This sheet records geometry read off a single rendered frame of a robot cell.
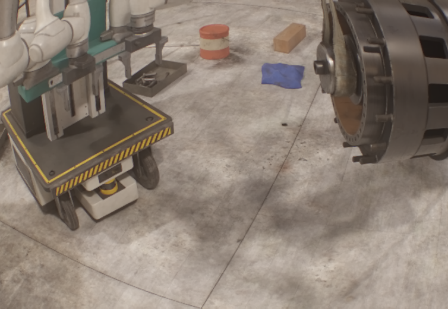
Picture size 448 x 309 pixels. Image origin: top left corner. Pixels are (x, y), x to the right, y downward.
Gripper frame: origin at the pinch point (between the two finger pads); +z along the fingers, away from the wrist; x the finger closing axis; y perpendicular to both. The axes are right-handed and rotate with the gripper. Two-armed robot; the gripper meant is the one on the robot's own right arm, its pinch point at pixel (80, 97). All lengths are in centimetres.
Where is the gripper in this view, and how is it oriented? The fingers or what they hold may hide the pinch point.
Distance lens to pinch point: 179.7
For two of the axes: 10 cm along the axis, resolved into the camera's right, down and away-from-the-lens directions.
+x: -7.4, 3.9, -5.5
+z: 0.3, 8.3, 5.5
